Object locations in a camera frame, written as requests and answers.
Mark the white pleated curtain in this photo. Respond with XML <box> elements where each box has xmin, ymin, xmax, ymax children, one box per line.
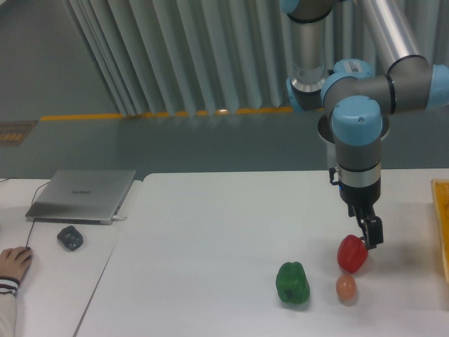
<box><xmin>62</xmin><ymin>0</ymin><xmax>387</xmax><ymax>117</ymax></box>

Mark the black mouse cable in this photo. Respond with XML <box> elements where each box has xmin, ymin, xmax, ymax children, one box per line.
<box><xmin>0</xmin><ymin>177</ymin><xmax>52</xmax><ymax>249</ymax></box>

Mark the striped sleeve forearm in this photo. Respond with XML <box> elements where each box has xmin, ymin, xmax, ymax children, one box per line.
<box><xmin>1</xmin><ymin>277</ymin><xmax>20</xmax><ymax>337</ymax></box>

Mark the person's hand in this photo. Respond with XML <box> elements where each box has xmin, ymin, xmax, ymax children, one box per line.
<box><xmin>0</xmin><ymin>246</ymin><xmax>32</xmax><ymax>282</ymax></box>

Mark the brown egg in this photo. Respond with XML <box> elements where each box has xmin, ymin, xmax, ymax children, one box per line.
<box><xmin>335</xmin><ymin>274</ymin><xmax>356</xmax><ymax>301</ymax></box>

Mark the silver closed laptop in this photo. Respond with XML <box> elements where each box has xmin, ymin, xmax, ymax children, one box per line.
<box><xmin>26</xmin><ymin>170</ymin><xmax>136</xmax><ymax>225</ymax></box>

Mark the green bell pepper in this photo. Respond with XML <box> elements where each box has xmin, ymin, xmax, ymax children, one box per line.
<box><xmin>275</xmin><ymin>261</ymin><xmax>310</xmax><ymax>305</ymax></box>

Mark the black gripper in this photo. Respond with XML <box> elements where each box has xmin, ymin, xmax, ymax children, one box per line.
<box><xmin>328</xmin><ymin>167</ymin><xmax>384</xmax><ymax>249</ymax></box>

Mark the small black device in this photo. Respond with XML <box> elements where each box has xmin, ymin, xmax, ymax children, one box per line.
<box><xmin>57</xmin><ymin>225</ymin><xmax>83</xmax><ymax>251</ymax></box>

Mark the red bell pepper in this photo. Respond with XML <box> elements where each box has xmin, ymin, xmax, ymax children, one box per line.
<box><xmin>337</xmin><ymin>234</ymin><xmax>368</xmax><ymax>274</ymax></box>

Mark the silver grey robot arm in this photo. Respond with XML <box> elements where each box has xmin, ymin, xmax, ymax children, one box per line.
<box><xmin>280</xmin><ymin>1</ymin><xmax>448</xmax><ymax>249</ymax></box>

